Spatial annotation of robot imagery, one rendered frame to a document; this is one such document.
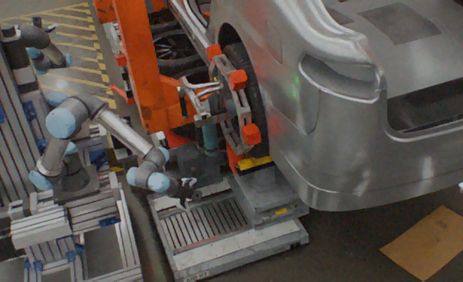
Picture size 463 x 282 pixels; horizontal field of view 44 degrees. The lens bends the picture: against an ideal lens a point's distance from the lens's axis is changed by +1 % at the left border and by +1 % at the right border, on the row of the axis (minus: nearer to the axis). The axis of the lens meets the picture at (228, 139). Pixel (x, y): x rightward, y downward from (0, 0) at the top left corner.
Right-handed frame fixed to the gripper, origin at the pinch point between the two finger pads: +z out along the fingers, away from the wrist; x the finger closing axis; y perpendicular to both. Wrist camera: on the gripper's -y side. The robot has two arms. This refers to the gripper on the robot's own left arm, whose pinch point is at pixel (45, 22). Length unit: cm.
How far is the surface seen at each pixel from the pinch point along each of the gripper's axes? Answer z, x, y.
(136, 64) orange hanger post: -26, 56, 14
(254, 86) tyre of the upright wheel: -75, 121, -1
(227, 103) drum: -60, 108, 19
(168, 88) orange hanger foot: -19, 73, 34
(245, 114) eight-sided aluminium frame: -80, 116, 13
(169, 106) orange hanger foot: -20, 74, 46
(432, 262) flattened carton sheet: -108, 223, 94
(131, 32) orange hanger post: -25, 54, -6
